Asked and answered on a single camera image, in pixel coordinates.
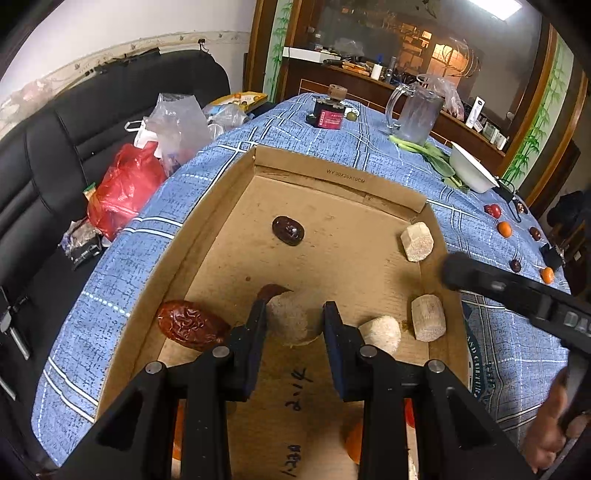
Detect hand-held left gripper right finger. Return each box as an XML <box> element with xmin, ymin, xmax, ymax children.
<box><xmin>323</xmin><ymin>301</ymin><xmax>527</xmax><ymax>480</ymax></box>

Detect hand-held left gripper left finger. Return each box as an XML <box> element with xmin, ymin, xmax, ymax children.
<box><xmin>60</xmin><ymin>295</ymin><xmax>269</xmax><ymax>480</ymax></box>

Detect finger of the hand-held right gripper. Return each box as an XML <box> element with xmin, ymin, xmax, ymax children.
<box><xmin>441</xmin><ymin>251</ymin><xmax>555</xmax><ymax>324</ymax></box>

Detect beige sugarcane piece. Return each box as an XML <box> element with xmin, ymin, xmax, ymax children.
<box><xmin>411</xmin><ymin>294</ymin><xmax>447</xmax><ymax>342</ymax></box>
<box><xmin>265</xmin><ymin>291</ymin><xmax>326</xmax><ymax>347</ymax></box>
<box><xmin>358</xmin><ymin>315</ymin><xmax>402</xmax><ymax>357</ymax></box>
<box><xmin>401</xmin><ymin>222</ymin><xmax>432</xmax><ymax>263</ymax></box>

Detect large wrinkled red date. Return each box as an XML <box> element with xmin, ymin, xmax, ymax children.
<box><xmin>156</xmin><ymin>300</ymin><xmax>232</xmax><ymax>349</ymax></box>

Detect shallow cardboard box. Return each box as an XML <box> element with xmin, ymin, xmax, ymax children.
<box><xmin>95</xmin><ymin>145</ymin><xmax>476</xmax><ymax>480</ymax></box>

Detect person's right hand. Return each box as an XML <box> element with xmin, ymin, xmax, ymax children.
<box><xmin>522</xmin><ymin>369</ymin><xmax>587</xmax><ymax>472</ymax></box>

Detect white bowl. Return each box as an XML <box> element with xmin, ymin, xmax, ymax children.
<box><xmin>449</xmin><ymin>141</ymin><xmax>500</xmax><ymax>193</ymax></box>

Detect dark jacket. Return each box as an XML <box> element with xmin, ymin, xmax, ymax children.
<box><xmin>547</xmin><ymin>191</ymin><xmax>591</xmax><ymax>241</ymax></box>

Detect green leafy vegetable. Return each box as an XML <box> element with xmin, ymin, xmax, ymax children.
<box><xmin>388</xmin><ymin>135</ymin><xmax>469</xmax><ymax>190</ymax></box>

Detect tall white carton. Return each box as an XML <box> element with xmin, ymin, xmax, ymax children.
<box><xmin>466</xmin><ymin>97</ymin><xmax>485</xmax><ymax>127</ymax></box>

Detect glass pitcher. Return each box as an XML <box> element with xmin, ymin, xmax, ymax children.
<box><xmin>385</xmin><ymin>80</ymin><xmax>446</xmax><ymax>146</ymax></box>

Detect crumpled translucent plastic bag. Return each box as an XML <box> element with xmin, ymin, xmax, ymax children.
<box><xmin>418</xmin><ymin>74</ymin><xmax>465</xmax><ymax>116</ymax></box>

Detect dark foil snack packet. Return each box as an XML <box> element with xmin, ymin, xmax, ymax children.
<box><xmin>62</xmin><ymin>219</ymin><xmax>105</xmax><ymax>271</ymax></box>

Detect dark bottle with pink label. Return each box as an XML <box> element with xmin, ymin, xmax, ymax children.
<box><xmin>306</xmin><ymin>96</ymin><xmax>347</xmax><ymax>131</ymax></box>

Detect red plastic bag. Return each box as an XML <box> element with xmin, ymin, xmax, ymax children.
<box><xmin>88</xmin><ymin>143</ymin><xmax>168</xmax><ymax>241</ymax></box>

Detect wooden sideboard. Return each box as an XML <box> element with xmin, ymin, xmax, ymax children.
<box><xmin>281</xmin><ymin>58</ymin><xmax>511</xmax><ymax>160</ymax></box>

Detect clear plastic bag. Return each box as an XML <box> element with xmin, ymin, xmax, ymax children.
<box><xmin>143</xmin><ymin>92</ymin><xmax>213</xmax><ymax>169</ymax></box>

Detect white plastic bag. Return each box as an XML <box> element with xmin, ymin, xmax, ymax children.
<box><xmin>124</xmin><ymin>119</ymin><xmax>162</xmax><ymax>151</ymax></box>

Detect yellow snack package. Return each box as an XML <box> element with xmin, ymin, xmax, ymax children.
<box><xmin>210</xmin><ymin>91</ymin><xmax>269</xmax><ymax>112</ymax></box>

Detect flat white box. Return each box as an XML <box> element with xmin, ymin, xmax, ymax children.
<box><xmin>283</xmin><ymin>46</ymin><xmax>340</xmax><ymax>63</ymax></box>

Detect black leather sofa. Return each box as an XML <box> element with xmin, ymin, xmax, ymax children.
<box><xmin>0</xmin><ymin>50</ymin><xmax>232</xmax><ymax>462</ymax></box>

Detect black charger cable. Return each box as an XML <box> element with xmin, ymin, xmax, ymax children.
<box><xmin>496</xmin><ymin>178</ymin><xmax>522</xmax><ymax>223</ymax></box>

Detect wooden frame with bamboo panels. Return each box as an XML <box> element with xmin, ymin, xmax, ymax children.
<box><xmin>247</xmin><ymin>0</ymin><xmax>583</xmax><ymax>204</ymax></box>

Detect black strap with metal buckle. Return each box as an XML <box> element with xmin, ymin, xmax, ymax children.
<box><xmin>0</xmin><ymin>286</ymin><xmax>33</xmax><ymax>402</ymax></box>

